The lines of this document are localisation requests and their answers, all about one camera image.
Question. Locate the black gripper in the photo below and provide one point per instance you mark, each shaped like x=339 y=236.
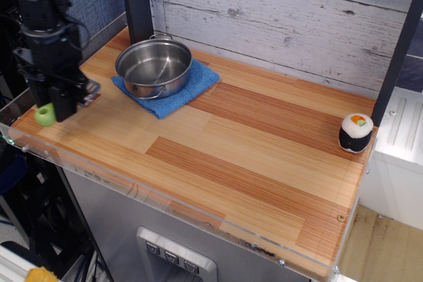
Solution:
x=51 y=61

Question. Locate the grey spatula with green handle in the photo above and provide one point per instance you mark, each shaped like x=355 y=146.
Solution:
x=45 y=115

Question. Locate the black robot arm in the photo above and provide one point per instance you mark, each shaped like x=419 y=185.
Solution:
x=45 y=14

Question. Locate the steel pot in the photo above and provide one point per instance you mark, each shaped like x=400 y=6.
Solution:
x=154 y=68

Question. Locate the clear acrylic table guard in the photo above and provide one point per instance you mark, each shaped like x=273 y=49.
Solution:
x=249 y=174

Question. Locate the blue cloth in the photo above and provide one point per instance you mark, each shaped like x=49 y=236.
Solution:
x=201 y=79

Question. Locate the yellow object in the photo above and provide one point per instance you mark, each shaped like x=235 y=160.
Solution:
x=40 y=274

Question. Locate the silver dispenser panel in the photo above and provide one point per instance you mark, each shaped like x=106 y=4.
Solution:
x=167 y=260

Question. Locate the plush sushi roll toy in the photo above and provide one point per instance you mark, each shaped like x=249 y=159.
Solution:
x=355 y=132

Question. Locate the white plastic cabinet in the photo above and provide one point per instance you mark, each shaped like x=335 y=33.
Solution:
x=392 y=185

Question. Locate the dark grey left post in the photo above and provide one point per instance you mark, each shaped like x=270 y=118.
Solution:
x=139 y=17

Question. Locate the dark grey post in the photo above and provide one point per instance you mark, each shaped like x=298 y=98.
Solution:
x=407 y=33
x=139 y=17

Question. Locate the dark grey right post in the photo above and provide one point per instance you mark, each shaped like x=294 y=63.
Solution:
x=407 y=33

